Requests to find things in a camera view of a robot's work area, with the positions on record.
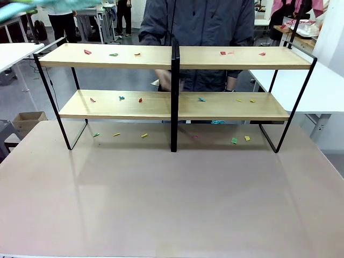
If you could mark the grey stool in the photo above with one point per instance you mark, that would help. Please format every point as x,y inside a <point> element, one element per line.
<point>6,137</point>

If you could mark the pink hanging garment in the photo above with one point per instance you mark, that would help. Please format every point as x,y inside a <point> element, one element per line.
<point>290,6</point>

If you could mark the large white table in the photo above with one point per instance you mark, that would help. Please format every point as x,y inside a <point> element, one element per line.
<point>317,88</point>

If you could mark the person torso grey jacket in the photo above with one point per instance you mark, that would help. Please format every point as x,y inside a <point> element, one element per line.
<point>204,24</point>

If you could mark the teal microfiber duster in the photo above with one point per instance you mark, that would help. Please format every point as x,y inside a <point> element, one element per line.
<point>10,12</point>

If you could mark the grey background desk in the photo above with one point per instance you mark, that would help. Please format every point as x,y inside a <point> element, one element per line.
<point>94,24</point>

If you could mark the black backpack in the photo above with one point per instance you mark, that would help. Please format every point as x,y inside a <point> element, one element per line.
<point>40,30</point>

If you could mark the person left forearm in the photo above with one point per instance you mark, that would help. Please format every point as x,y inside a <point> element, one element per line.
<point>231,82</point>

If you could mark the white side table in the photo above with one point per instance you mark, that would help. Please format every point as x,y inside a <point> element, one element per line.
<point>16,53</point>

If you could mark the wooden two-tier shelf rack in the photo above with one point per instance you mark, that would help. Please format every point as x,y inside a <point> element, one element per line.
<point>242,57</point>
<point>107,56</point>

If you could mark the black clamped pole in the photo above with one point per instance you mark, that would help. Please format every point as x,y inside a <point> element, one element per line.
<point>32,29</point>

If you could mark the black tall pole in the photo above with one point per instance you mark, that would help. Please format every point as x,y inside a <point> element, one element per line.
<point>297,24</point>

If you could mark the person right hand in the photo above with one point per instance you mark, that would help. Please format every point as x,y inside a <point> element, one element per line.
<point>164,79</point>

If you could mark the bystander in dark clothes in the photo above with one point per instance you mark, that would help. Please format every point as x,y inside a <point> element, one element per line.
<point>124,16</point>

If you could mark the bystander in black trousers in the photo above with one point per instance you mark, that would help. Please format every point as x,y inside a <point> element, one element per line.
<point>63,24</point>

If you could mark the cardboard box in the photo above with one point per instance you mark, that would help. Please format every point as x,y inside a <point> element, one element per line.
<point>28,122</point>

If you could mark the red white plastic bag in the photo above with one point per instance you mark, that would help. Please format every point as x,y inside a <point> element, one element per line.
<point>303,25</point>

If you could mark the teal paper scrap pile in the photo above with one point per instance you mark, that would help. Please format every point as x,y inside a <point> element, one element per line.
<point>217,122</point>

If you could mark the wooden background table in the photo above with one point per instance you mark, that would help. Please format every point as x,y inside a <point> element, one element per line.
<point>303,40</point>

